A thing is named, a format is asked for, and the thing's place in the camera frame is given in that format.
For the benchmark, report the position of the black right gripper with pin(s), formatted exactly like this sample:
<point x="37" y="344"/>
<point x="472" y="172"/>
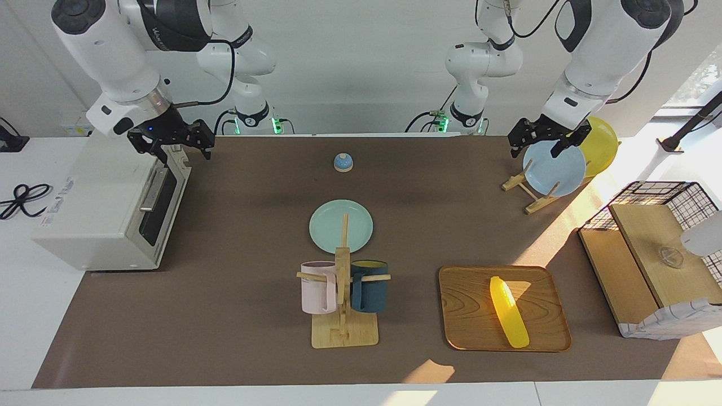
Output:
<point x="166" y="128"/>

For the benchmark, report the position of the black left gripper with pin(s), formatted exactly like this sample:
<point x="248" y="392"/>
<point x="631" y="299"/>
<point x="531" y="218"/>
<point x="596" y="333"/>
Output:
<point x="544" y="129"/>

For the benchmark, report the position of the glass oven door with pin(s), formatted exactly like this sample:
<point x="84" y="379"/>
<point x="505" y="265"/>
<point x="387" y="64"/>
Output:
<point x="163" y="197"/>

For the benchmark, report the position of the teal round plate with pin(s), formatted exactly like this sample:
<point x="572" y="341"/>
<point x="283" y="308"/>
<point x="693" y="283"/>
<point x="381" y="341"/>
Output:
<point x="327" y="225"/>

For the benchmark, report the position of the yellow corn cob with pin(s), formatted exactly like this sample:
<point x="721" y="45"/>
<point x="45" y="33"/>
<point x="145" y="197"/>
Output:
<point x="507" y="316"/>

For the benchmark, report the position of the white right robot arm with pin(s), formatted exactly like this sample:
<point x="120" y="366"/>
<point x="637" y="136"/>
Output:
<point x="107" y="45"/>

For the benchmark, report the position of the white toaster oven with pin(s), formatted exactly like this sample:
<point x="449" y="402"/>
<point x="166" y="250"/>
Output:
<point x="90" y="214"/>

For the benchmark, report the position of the light blue plate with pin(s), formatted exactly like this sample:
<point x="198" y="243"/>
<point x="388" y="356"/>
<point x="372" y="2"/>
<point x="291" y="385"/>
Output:
<point x="555" y="172"/>

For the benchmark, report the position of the yellow plate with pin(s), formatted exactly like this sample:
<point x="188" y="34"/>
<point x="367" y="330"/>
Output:
<point x="601" y="146"/>

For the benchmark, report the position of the wooden plate rack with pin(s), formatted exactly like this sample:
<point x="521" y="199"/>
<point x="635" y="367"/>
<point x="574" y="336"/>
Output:
<point x="536" y="204"/>

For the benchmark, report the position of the white power strip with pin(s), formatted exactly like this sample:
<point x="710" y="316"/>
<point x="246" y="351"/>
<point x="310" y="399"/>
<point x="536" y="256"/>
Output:
<point x="76" y="128"/>

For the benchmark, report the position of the blue service bell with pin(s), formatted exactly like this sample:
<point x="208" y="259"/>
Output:
<point x="343" y="163"/>

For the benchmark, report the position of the clear glass cup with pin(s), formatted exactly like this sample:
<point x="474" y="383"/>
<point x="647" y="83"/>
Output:
<point x="671" y="257"/>

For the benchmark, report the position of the white cylinder housing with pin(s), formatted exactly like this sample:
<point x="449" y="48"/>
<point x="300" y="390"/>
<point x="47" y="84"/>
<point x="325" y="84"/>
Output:
<point x="702" y="237"/>

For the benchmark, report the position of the brown table mat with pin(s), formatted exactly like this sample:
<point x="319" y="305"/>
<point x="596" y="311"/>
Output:
<point x="237" y="316"/>

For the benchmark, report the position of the wooden serving tray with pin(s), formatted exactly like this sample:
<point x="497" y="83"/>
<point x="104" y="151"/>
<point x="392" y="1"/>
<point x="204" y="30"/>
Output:
<point x="474" y="316"/>

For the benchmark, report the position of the pink mug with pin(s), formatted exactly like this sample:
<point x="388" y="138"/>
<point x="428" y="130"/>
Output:
<point x="316" y="287"/>

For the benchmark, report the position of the white checked cloth liner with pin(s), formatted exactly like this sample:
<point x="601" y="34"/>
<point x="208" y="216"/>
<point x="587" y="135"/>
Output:
<point x="665" y="324"/>

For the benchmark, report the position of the dark blue mug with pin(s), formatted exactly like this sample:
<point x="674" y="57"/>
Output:
<point x="372" y="293"/>

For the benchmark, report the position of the wooden mug rack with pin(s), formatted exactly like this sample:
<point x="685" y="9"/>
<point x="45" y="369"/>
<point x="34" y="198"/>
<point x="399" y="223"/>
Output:
<point x="344" y="335"/>

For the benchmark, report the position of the black camera stand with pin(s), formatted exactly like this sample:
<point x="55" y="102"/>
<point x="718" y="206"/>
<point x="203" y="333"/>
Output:
<point x="691" y="125"/>

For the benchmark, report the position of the black clamp mount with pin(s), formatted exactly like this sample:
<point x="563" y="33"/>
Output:
<point x="11" y="142"/>

